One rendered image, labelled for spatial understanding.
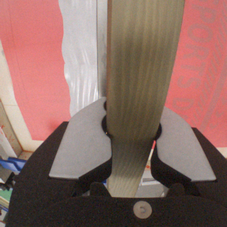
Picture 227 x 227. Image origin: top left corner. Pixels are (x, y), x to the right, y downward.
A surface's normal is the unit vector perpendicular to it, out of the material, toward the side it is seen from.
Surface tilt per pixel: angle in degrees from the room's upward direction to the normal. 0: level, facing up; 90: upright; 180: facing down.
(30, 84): 0
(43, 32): 0
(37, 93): 0
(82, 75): 31
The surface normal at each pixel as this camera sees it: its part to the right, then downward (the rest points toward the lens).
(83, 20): 0.49, 0.43
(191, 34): -0.04, 0.54
